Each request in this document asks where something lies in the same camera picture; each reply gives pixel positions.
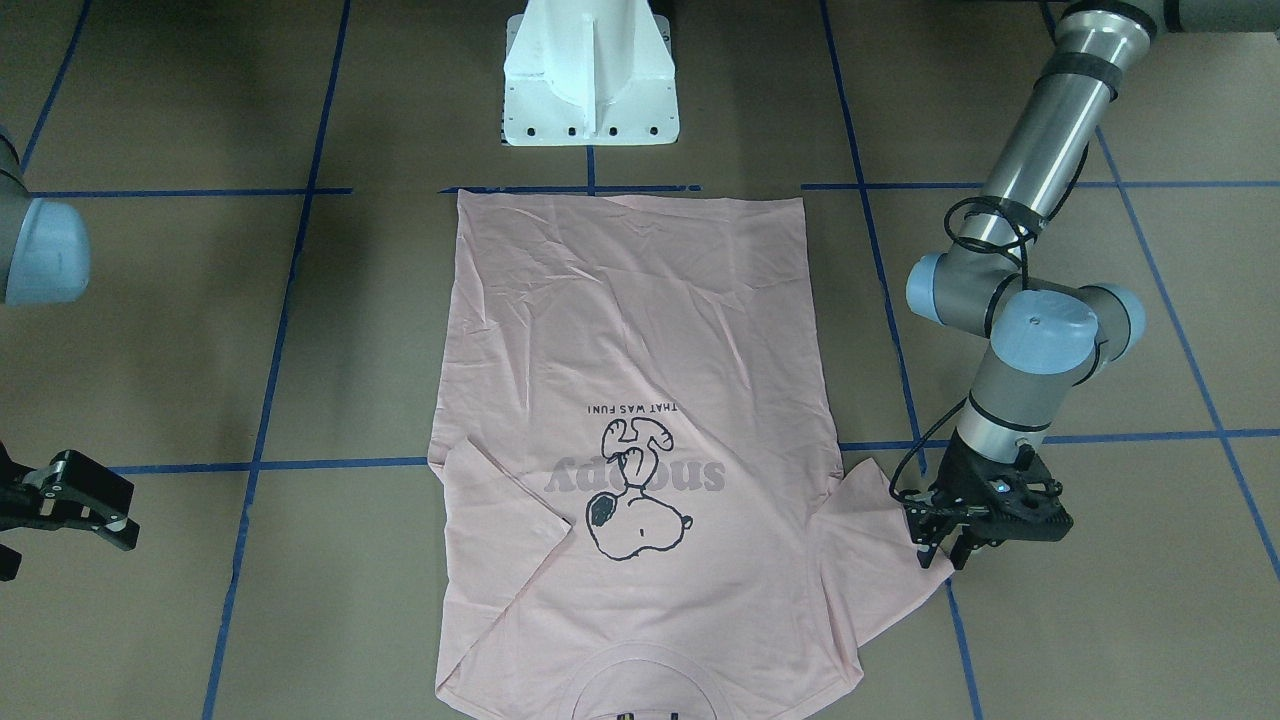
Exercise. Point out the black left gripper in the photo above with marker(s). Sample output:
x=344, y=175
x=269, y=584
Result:
x=957, y=483

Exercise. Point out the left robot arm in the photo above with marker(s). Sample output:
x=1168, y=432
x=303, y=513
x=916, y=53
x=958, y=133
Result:
x=1043, y=338

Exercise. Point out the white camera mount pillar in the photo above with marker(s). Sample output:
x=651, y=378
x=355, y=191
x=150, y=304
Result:
x=580, y=73

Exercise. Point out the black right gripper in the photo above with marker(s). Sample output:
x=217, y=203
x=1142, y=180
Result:
x=88, y=489

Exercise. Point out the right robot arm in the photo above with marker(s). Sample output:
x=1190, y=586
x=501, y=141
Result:
x=46, y=260

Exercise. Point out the pink Snoopy t-shirt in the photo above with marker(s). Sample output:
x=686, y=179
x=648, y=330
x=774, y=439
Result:
x=646, y=512

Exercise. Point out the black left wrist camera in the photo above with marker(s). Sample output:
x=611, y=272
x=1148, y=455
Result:
x=1013, y=504

